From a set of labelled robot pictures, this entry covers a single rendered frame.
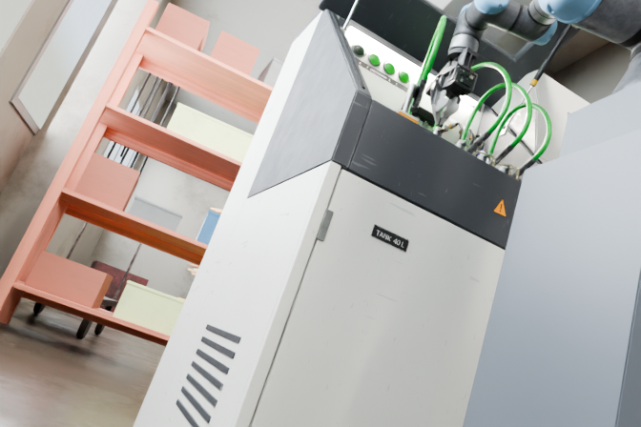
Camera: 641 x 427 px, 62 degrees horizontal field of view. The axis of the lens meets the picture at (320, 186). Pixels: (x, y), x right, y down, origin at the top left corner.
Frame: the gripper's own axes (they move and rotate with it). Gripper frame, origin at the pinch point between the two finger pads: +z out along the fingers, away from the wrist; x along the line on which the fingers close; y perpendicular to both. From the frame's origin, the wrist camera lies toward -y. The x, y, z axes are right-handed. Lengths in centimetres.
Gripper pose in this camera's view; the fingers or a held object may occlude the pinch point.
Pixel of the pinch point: (437, 121)
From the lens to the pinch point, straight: 147.1
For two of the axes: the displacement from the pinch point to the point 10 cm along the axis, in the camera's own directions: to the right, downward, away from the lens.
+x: 8.6, 4.1, 3.1
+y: 4.0, -1.5, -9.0
